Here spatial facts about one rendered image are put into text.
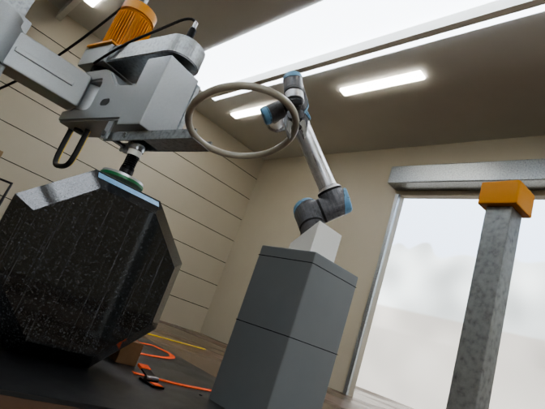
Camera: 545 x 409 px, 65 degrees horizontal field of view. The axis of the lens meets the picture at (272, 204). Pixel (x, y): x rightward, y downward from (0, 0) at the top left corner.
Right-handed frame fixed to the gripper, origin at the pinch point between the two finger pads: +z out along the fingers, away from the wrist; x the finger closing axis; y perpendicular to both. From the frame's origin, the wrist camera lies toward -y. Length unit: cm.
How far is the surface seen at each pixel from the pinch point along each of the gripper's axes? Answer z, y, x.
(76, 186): 16, 11, 94
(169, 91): -46, 20, 62
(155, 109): -34, 20, 68
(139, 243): 32, 34, 72
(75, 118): -54, 48, 124
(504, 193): 48, -30, -61
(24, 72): -67, 25, 145
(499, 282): 74, -24, -54
